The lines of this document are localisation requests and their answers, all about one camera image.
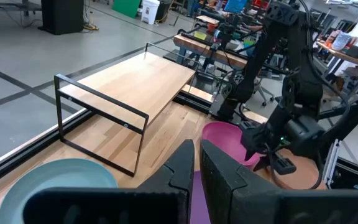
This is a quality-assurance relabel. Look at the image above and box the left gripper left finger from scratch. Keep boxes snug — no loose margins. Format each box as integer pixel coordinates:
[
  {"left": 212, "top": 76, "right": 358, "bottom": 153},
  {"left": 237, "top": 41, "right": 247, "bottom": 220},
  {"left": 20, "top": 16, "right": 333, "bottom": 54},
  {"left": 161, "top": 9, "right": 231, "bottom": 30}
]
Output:
[{"left": 23, "top": 139, "right": 196, "bottom": 224}]

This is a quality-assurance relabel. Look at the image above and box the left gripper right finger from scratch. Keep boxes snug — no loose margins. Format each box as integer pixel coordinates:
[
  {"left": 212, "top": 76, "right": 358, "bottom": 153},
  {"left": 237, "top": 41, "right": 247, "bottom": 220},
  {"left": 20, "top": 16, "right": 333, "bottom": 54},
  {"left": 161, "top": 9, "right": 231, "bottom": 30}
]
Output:
[{"left": 200, "top": 139, "right": 358, "bottom": 224}]

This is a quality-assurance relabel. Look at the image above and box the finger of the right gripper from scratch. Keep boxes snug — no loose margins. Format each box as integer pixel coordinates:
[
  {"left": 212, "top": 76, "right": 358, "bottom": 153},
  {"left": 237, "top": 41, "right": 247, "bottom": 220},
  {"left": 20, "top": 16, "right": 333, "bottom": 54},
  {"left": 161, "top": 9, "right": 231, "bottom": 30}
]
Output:
[
  {"left": 252, "top": 151, "right": 270, "bottom": 172},
  {"left": 242, "top": 141, "right": 257, "bottom": 162}
]

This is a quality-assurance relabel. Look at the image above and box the purple plate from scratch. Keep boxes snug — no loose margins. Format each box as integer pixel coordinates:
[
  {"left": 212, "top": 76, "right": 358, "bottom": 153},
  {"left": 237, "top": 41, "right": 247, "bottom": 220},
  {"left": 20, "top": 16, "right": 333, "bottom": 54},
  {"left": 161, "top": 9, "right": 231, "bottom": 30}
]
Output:
[{"left": 188, "top": 170, "right": 213, "bottom": 224}]

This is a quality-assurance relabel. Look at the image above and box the teal plate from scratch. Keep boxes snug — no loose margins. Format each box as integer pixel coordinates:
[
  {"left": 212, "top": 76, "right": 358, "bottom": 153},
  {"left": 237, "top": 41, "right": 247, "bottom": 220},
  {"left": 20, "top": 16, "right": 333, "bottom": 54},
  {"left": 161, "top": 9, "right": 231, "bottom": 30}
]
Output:
[{"left": 0, "top": 157, "right": 119, "bottom": 224}]

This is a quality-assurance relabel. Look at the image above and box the terracotta brown plate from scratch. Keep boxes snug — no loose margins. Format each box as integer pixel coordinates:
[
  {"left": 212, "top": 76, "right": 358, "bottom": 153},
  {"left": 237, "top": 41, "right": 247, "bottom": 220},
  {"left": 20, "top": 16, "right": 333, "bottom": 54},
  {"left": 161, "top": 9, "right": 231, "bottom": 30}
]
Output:
[{"left": 253, "top": 148, "right": 326, "bottom": 191}]

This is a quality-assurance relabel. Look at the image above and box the office chair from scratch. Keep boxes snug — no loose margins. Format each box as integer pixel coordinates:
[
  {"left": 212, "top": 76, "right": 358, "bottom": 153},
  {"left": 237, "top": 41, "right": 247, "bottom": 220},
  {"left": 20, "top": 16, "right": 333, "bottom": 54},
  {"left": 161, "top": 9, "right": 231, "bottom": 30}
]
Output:
[{"left": 252, "top": 70, "right": 276, "bottom": 108}]

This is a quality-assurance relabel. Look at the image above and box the long wooden background table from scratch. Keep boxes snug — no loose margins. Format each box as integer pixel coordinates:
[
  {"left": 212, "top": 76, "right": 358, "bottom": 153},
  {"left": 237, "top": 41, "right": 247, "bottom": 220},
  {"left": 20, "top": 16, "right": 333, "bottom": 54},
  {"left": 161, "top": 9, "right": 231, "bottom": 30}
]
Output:
[{"left": 315, "top": 40, "right": 358, "bottom": 72}]

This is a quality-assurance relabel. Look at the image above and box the small black box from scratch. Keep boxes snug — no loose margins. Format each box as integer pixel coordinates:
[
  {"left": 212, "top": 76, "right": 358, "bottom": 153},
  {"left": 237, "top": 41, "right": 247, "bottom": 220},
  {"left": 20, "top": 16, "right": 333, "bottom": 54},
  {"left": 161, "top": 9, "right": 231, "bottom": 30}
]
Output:
[{"left": 345, "top": 45, "right": 358, "bottom": 60}]

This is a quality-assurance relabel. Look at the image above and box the patterned cup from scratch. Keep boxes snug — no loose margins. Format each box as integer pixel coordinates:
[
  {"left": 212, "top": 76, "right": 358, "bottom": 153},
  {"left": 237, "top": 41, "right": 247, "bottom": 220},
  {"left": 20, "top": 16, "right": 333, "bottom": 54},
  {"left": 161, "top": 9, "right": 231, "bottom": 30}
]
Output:
[{"left": 331, "top": 30, "right": 353, "bottom": 52}]

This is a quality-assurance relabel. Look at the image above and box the wooden background workbench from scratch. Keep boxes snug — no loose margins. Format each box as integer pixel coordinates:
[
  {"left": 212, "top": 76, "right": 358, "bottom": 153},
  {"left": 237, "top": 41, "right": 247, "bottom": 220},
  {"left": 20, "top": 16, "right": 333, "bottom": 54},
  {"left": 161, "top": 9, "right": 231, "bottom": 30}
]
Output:
[{"left": 172, "top": 32, "right": 250, "bottom": 70}]

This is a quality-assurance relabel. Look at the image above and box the small wooden side table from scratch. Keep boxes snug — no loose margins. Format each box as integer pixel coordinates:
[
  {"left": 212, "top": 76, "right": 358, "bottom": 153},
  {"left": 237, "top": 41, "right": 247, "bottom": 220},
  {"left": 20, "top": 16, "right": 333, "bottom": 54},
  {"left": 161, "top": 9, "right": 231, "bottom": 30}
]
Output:
[{"left": 195, "top": 14, "right": 221, "bottom": 26}]

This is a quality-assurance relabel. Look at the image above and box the blue screen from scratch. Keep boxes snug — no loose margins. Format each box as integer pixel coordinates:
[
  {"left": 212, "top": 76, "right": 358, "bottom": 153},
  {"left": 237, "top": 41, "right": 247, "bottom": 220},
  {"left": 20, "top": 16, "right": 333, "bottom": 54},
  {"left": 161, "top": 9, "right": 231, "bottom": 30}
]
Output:
[{"left": 223, "top": 0, "right": 249, "bottom": 14}]

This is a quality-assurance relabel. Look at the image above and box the black trash bin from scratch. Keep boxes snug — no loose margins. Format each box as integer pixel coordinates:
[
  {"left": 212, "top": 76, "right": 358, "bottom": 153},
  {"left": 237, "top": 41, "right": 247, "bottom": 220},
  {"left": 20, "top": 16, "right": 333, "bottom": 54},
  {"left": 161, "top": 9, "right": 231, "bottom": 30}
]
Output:
[{"left": 155, "top": 0, "right": 173, "bottom": 22}]

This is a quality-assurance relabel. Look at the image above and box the white bin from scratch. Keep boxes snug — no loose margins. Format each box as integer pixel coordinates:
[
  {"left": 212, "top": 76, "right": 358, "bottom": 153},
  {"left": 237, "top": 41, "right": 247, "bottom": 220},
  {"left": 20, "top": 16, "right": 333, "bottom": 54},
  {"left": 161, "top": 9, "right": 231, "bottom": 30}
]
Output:
[{"left": 140, "top": 0, "right": 161, "bottom": 26}]

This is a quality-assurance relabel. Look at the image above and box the green board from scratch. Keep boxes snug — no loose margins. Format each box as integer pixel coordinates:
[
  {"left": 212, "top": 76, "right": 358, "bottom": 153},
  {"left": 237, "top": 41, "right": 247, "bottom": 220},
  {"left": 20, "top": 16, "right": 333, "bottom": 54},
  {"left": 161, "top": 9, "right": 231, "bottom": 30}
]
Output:
[{"left": 112, "top": 0, "right": 142, "bottom": 19}]

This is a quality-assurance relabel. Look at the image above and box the tall black cabinet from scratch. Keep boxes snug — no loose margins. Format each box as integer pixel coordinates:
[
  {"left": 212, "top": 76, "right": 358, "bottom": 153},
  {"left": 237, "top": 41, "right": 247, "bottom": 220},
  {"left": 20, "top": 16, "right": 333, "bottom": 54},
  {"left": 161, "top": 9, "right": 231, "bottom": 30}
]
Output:
[{"left": 38, "top": 0, "right": 85, "bottom": 35}]

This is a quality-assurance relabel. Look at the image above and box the wooden shelf black metal frame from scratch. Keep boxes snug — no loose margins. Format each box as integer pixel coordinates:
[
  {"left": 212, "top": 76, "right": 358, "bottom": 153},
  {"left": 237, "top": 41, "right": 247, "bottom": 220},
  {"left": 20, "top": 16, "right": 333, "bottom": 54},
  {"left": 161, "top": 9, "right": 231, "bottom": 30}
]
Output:
[{"left": 53, "top": 42, "right": 197, "bottom": 178}]

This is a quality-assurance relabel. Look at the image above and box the yellow cable coil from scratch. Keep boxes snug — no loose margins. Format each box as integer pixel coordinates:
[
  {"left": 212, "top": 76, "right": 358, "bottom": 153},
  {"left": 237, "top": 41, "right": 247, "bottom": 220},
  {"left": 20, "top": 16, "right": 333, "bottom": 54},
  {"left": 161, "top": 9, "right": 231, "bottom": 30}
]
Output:
[{"left": 83, "top": 22, "right": 100, "bottom": 32}]

